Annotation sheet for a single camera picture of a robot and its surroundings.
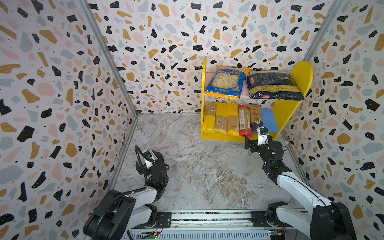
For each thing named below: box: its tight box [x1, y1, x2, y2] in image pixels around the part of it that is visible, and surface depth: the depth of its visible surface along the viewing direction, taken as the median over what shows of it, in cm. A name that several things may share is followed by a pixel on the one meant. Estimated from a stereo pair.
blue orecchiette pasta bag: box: [204, 65, 250, 100], surface depth 78 cm
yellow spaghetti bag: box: [200, 101, 216, 133], surface depth 99 cm
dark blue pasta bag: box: [249, 103, 264, 134], surface depth 100 cm
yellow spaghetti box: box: [227, 101, 240, 137], surface depth 97 cm
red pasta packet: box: [238, 104, 253, 138], surface depth 94 cm
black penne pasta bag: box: [246, 71, 306, 101], surface depth 74 cm
